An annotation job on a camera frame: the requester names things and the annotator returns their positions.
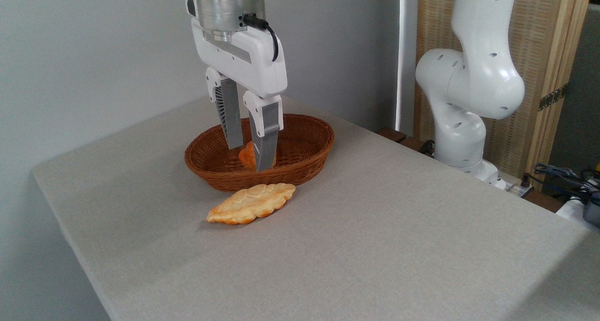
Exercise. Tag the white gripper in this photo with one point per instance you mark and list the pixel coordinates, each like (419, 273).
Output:
(243, 58)

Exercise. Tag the braided golden bread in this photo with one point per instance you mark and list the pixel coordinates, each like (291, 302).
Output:
(253, 203)

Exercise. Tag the round orange bread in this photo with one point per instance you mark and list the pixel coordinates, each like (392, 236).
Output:
(246, 158)

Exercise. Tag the brown wicker basket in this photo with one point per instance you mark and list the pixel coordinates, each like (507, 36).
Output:
(300, 152)

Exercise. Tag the grey tablecloth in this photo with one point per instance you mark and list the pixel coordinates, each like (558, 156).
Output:
(351, 246)

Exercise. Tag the white vertical pole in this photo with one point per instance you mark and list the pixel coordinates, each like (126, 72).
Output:
(407, 54)

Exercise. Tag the black plug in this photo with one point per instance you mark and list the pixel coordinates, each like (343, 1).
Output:
(527, 186)

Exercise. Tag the wooden woven folding screen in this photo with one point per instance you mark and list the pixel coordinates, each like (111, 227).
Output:
(539, 30)

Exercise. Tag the metal screen hinge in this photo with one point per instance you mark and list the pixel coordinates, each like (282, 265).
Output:
(553, 97)

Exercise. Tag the white power strip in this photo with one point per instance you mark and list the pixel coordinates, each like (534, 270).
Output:
(569, 211)

